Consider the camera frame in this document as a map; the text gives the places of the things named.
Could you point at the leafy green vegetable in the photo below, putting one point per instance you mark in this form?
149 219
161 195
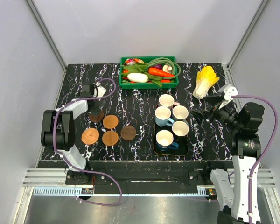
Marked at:
153 81

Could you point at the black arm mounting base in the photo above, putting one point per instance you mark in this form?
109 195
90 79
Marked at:
138 178

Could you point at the dark walnut coaster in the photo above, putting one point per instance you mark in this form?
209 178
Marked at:
96 118
128 133

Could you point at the white mushroom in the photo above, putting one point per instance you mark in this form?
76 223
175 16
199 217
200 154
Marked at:
167 68

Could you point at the pink cup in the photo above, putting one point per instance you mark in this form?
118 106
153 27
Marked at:
168 101

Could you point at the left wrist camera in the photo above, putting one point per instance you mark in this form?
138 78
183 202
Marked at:
99 90

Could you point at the colourful snack packet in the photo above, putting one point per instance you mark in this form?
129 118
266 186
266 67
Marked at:
133 61

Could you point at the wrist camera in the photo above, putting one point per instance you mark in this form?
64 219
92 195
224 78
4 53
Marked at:
99 90
228 91

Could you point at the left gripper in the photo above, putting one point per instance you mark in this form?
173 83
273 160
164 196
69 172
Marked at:
95 110

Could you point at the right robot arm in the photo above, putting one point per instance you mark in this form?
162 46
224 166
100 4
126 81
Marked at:
238 201

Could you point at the woven rattan coaster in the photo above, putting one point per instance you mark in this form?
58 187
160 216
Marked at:
90 136

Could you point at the light blue cup left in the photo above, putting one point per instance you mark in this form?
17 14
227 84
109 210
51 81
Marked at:
163 116

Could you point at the yellow napa cabbage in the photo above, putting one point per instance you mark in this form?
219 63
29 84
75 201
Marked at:
205 79

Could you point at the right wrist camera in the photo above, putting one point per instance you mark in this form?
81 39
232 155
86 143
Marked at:
228 91

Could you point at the black serving tray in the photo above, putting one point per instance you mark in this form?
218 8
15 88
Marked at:
183 144

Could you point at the green long beans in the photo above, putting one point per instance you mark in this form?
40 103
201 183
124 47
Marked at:
163 60

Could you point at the white cup dark body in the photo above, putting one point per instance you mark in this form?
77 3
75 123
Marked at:
180 130

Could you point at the white radish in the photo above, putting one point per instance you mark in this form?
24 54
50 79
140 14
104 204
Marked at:
137 77

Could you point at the purple onion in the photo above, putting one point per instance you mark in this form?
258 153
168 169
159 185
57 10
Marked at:
159 66

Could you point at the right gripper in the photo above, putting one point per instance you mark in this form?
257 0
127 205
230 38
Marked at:
199 115

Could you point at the orange carrot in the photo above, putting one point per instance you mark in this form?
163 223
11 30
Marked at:
158 72

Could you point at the green plastic vegetable tray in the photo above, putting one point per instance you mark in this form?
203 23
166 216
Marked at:
146 59

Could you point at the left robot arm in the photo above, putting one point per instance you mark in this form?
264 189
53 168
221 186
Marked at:
58 128

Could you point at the light brown wooden coaster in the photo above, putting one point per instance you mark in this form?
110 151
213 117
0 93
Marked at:
110 138
110 121

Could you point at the grey blue cup right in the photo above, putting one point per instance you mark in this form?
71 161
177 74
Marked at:
180 112

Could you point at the dark blue cup front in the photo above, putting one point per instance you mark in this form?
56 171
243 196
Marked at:
165 141

